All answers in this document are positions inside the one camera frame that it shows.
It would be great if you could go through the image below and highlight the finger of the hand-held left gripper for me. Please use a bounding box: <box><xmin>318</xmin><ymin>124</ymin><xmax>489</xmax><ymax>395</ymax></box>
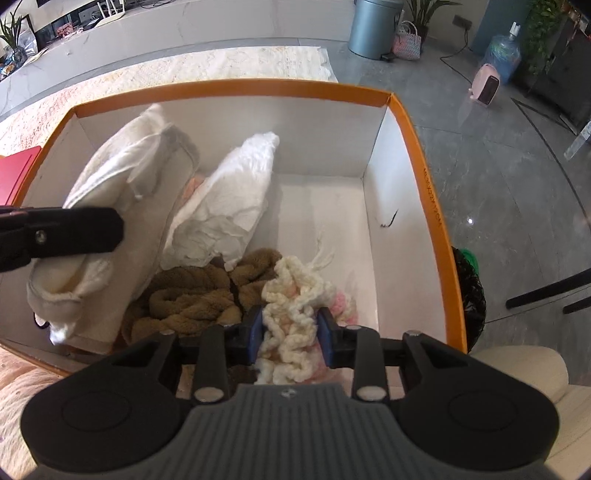
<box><xmin>0</xmin><ymin>207</ymin><xmax>124</xmax><ymax>273</ymax></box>

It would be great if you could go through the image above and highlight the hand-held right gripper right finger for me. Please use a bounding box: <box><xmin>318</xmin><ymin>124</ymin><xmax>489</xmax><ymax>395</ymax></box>
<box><xmin>316</xmin><ymin>306</ymin><xmax>465</xmax><ymax>401</ymax></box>

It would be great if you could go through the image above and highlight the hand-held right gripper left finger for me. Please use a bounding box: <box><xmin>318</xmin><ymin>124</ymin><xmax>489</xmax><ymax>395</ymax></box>
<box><xmin>111</xmin><ymin>307</ymin><xmax>265</xmax><ymax>404</ymax></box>

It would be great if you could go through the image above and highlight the white pink knitted yarn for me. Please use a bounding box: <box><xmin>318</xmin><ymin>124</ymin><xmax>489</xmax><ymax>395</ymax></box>
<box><xmin>255</xmin><ymin>233</ymin><xmax>357</xmax><ymax>385</ymax></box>

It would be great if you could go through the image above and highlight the brown fleece towel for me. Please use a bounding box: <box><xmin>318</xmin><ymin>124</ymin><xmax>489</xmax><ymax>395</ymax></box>
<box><xmin>121</xmin><ymin>248</ymin><xmax>283</xmax><ymax>347</ymax></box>

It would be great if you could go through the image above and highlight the cream fleece towel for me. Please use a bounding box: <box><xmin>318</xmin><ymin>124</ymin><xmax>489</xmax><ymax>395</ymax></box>
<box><xmin>27</xmin><ymin>104</ymin><xmax>200</xmax><ymax>344</ymax></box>

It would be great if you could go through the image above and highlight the pale pink cloth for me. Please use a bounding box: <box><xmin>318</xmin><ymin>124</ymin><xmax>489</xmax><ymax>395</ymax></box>
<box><xmin>182</xmin><ymin>174</ymin><xmax>206</xmax><ymax>204</ymax></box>

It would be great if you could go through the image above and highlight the white cloth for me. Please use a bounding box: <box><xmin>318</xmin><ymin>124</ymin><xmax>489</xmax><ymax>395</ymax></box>
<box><xmin>161</xmin><ymin>131</ymin><xmax>281</xmax><ymax>268</ymax></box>

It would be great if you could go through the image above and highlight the orange cardboard box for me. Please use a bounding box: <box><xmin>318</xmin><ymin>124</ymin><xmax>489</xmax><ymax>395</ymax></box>
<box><xmin>0</xmin><ymin>78</ymin><xmax>468</xmax><ymax>377</ymax></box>

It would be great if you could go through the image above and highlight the red cube container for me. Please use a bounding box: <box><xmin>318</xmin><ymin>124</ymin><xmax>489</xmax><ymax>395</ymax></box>
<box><xmin>0</xmin><ymin>147</ymin><xmax>42</xmax><ymax>206</ymax></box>

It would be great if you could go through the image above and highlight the black trash bag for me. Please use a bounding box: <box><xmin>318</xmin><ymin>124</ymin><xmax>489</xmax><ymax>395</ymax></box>
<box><xmin>450</xmin><ymin>247</ymin><xmax>488</xmax><ymax>354</ymax></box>

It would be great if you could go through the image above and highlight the lace tablecloth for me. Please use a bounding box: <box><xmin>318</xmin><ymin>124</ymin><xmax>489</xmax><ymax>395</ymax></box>
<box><xmin>0</xmin><ymin>46</ymin><xmax>340</xmax><ymax>153</ymax></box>

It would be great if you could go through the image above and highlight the green plant in glass vase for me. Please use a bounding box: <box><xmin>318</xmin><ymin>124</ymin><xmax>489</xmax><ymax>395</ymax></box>
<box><xmin>0</xmin><ymin>9</ymin><xmax>28</xmax><ymax>65</ymax></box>

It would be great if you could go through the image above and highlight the cream upholstered chair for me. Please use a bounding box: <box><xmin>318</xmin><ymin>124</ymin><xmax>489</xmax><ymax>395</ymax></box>
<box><xmin>471</xmin><ymin>346</ymin><xmax>570</xmax><ymax>480</ymax></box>

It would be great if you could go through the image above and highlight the white marble television cabinet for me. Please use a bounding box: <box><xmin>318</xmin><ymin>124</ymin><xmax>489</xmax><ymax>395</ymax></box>
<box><xmin>0</xmin><ymin>0</ymin><xmax>365</xmax><ymax>116</ymax></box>

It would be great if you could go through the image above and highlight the pink space heater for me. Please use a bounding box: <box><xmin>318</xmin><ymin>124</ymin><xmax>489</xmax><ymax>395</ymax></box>
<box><xmin>467</xmin><ymin>64</ymin><xmax>502</xmax><ymax>106</ymax></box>

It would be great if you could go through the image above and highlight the pink woven basket bag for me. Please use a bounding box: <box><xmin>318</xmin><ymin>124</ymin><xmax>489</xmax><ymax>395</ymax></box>
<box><xmin>392</xmin><ymin>21</ymin><xmax>423</xmax><ymax>61</ymax></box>

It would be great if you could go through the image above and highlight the grey blue trash can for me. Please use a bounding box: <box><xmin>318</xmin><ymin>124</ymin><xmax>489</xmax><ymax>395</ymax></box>
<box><xmin>347</xmin><ymin>0</ymin><xmax>404</xmax><ymax>61</ymax></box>

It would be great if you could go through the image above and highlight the blue water jug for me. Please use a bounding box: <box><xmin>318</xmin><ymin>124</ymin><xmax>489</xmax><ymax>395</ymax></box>
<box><xmin>482</xmin><ymin>22</ymin><xmax>522</xmax><ymax>85</ymax></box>

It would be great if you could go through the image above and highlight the potted snake plant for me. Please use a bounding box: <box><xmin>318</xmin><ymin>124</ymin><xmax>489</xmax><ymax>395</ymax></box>
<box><xmin>404</xmin><ymin>0</ymin><xmax>462</xmax><ymax>28</ymax></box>

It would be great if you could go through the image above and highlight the dark grey cabinet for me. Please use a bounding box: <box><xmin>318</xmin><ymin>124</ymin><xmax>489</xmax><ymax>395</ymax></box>
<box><xmin>526</xmin><ymin>4</ymin><xmax>591</xmax><ymax>134</ymax></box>

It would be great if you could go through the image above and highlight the trailing pothos plant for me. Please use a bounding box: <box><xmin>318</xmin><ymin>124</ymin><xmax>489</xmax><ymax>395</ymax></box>
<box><xmin>524</xmin><ymin>0</ymin><xmax>564</xmax><ymax>75</ymax></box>

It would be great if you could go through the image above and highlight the black metal chair frame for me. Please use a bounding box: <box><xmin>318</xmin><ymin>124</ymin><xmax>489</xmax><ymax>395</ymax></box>
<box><xmin>505</xmin><ymin>272</ymin><xmax>591</xmax><ymax>315</ymax></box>

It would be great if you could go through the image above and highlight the black floor cable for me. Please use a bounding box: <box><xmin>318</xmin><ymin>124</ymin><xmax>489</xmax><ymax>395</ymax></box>
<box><xmin>438</xmin><ymin>23</ymin><xmax>485</xmax><ymax>77</ymax></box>

